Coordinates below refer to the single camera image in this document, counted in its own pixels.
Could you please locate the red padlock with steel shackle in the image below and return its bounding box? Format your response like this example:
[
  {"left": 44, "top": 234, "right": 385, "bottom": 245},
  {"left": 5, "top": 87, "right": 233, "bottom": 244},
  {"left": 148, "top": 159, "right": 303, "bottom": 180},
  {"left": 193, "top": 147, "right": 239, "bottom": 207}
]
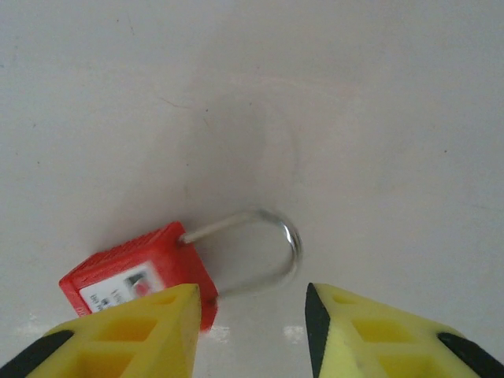
[{"left": 58, "top": 207, "right": 304, "bottom": 331}]

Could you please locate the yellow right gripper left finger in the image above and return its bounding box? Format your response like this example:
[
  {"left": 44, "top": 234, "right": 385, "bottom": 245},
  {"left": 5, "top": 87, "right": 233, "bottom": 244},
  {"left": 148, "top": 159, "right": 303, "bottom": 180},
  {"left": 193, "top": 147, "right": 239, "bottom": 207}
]
[{"left": 0, "top": 283, "right": 202, "bottom": 378}]

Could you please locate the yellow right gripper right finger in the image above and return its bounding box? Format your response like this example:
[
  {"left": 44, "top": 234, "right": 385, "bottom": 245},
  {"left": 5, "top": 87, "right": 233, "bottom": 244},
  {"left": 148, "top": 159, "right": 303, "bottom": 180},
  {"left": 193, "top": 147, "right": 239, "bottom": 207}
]
[{"left": 305, "top": 282, "right": 504, "bottom": 378}]

